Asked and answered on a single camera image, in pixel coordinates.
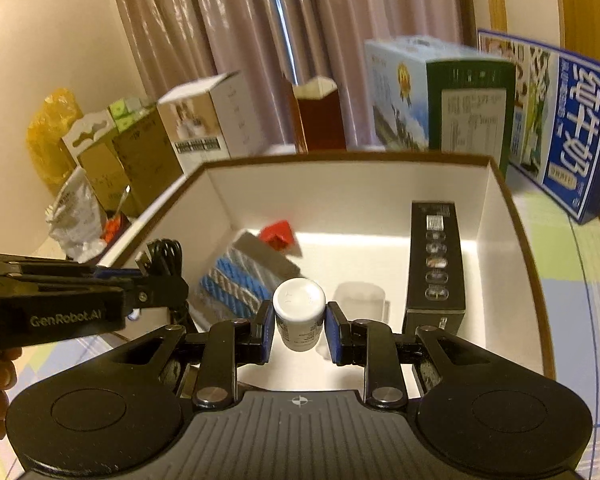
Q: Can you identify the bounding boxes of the translucent plastic cup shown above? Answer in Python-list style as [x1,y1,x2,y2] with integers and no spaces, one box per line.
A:
[334,281,387,323]

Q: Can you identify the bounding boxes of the blue milk carton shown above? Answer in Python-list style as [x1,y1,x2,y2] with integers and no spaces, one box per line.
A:
[477,29,600,226]

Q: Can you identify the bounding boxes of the pink-brown curtain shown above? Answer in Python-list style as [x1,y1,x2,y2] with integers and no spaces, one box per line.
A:
[105,0,476,156]

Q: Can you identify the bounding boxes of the plain brown cardboard box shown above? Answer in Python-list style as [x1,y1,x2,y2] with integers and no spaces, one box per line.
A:
[111,110,186,216]

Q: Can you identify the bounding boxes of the red snack packet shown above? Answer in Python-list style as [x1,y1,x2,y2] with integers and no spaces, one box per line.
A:
[259,219,296,252]

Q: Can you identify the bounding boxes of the white plastic bottle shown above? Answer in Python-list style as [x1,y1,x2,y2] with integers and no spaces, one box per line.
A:
[272,278,327,352]

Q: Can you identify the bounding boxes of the black cable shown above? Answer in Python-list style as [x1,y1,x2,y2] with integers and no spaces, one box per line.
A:
[137,238,191,326]

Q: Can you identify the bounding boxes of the white plastic bag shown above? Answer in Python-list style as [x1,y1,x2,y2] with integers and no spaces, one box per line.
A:
[45,167,111,263]

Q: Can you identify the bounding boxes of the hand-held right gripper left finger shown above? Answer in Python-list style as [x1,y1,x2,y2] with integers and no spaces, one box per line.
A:
[107,301,277,409]

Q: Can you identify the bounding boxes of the yellow plastic bag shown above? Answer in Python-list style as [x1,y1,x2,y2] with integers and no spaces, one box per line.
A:
[27,87,86,196]

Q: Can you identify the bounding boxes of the green and white carton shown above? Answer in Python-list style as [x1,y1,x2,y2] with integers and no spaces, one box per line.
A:
[365,35,517,181]

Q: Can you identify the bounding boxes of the metal spoon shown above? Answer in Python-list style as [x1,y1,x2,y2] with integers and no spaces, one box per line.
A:
[115,185,131,221]

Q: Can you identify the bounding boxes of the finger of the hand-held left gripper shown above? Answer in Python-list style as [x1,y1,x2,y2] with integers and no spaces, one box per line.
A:
[0,257,148,282]
[30,275,190,322]

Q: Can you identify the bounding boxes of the striped knitted cloth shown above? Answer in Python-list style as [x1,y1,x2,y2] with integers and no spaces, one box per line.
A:
[187,230,301,328]

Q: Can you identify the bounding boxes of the green tissue packs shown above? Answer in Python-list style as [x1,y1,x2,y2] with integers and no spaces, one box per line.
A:
[107,97,153,133]

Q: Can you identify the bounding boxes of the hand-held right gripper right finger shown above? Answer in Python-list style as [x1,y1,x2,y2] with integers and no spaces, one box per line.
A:
[326,301,486,410]

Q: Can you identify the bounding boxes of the white product box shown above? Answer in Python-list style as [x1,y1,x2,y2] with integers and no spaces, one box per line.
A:
[156,70,268,173]

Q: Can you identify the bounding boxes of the black product box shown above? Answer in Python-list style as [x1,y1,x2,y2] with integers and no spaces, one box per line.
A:
[402,200,467,341]

